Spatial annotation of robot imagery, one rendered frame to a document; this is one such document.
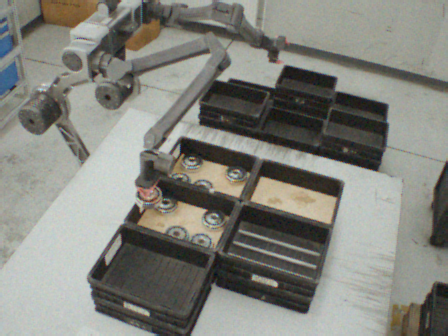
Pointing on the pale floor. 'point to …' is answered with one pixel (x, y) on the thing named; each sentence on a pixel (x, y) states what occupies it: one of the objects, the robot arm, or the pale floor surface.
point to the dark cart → (440, 209)
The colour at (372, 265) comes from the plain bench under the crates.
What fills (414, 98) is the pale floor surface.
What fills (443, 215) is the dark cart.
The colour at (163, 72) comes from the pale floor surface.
